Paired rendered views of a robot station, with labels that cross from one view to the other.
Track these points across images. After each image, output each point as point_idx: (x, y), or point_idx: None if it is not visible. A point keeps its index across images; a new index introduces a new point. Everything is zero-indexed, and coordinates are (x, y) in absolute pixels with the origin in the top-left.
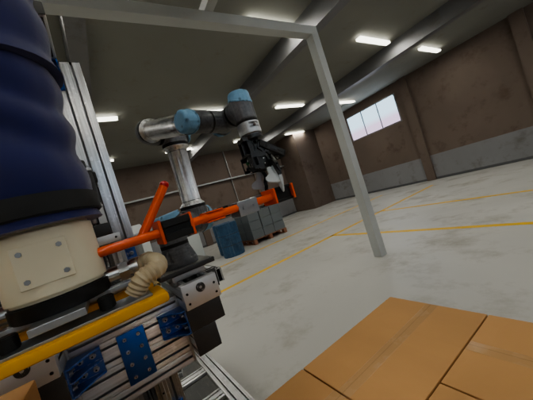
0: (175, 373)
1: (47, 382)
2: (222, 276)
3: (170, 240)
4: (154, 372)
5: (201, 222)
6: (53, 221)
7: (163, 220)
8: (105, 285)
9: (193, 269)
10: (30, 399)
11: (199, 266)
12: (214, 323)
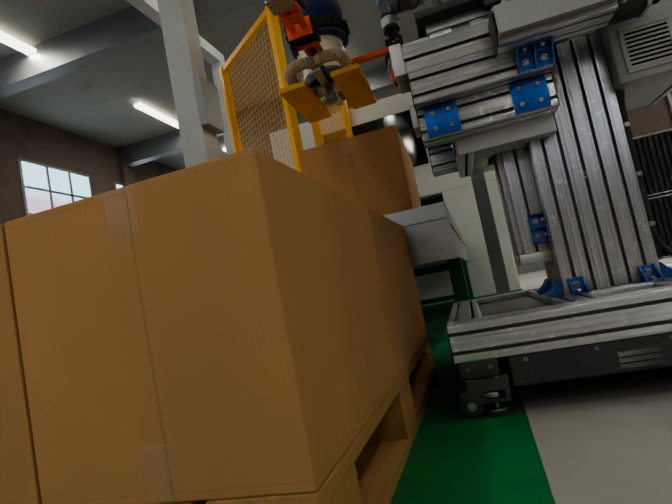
0: (536, 175)
1: (414, 130)
2: (497, 26)
3: (293, 49)
4: (454, 152)
5: (288, 29)
6: (292, 51)
7: None
8: (311, 79)
9: (419, 36)
10: (378, 133)
11: (417, 31)
12: (416, 113)
